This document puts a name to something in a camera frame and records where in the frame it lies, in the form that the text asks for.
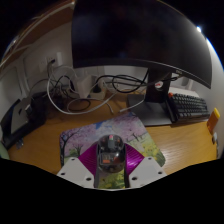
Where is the transparent computer mouse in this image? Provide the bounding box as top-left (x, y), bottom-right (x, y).
top-left (96, 133), bottom-right (127, 174)

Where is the white wall outlet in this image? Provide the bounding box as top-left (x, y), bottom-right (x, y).
top-left (45, 56), bottom-right (58, 69)

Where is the black keyboard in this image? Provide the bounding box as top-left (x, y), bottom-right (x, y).
top-left (165, 92), bottom-right (211, 124)

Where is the white power strip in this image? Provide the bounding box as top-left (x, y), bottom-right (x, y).
top-left (87, 74), bottom-right (108, 100)

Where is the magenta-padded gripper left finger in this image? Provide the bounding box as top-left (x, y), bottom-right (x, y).
top-left (56, 143), bottom-right (100, 189)

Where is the black computer monitor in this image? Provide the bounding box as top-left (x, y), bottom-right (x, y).
top-left (70, 0), bottom-right (213, 127)

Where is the floral print mouse pad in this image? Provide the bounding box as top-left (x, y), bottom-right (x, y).
top-left (59, 112), bottom-right (167, 189)

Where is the silver mini computer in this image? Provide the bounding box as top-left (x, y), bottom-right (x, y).
top-left (9, 98), bottom-right (33, 134)

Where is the black cable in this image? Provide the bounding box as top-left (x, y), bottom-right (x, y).
top-left (53, 73), bottom-right (174, 113)

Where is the pale green bag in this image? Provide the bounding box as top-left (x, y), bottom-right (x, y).
top-left (0, 139), bottom-right (11, 160)

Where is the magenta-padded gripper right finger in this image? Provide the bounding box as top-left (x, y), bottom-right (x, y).
top-left (123, 143), bottom-right (168, 189)

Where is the black desktop stand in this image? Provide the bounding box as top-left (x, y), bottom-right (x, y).
top-left (0, 91), bottom-right (49, 150)

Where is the wooden wall shelf unit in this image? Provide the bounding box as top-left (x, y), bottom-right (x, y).
top-left (0, 0), bottom-right (76, 73)

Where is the orange jar with yellow lid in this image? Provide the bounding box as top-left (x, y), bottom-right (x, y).
top-left (206, 107), bottom-right (221, 136)

